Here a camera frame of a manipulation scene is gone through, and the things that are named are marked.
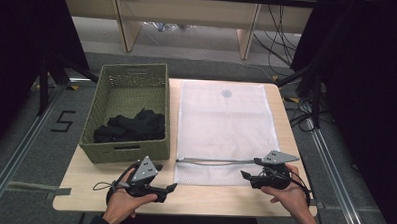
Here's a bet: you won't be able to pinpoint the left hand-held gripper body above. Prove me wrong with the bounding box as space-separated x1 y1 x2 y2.
115 154 161 201

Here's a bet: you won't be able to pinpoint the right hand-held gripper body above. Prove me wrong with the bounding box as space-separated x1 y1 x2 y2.
250 149 300 192

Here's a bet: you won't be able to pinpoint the black cloth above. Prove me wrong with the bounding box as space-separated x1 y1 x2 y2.
92 105 168 147

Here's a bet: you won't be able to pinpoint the white mesh laundry bag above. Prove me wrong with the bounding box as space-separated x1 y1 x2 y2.
173 79 284 189

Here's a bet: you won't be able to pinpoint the green woven basket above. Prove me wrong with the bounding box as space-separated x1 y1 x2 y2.
78 60 174 168

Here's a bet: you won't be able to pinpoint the person's right hand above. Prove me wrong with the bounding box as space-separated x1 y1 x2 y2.
259 162 316 224

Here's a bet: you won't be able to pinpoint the person's left hand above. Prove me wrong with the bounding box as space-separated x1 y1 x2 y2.
102 170 159 224

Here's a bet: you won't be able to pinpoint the black metal stand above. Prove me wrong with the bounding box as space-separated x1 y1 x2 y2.
274 59 326 130
35 50 101 120

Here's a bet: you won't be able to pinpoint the black curtain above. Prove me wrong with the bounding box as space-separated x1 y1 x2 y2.
0 0 93 162
284 0 397 224

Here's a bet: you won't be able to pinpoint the clear plastic wrap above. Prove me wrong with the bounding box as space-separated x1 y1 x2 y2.
143 21 192 34

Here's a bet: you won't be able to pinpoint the light wooden bench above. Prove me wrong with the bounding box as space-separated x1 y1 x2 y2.
58 0 315 63

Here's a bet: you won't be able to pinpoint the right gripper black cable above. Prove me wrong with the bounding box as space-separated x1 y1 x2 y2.
282 167 315 208

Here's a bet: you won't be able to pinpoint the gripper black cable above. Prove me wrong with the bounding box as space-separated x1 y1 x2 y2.
91 159 143 206
282 167 315 208

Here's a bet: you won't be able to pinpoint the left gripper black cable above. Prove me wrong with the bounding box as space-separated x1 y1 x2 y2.
91 159 143 206

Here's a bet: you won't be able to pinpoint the tangled black floor cables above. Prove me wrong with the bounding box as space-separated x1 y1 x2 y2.
283 97 337 135

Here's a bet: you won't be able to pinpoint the metal floor rail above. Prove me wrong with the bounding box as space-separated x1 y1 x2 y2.
297 101 375 224
0 74 93 220

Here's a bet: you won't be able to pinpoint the white floor cable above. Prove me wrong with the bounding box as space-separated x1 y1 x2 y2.
217 58 276 83

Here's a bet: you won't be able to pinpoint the hanging black cables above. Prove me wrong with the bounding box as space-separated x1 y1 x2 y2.
250 3 302 69

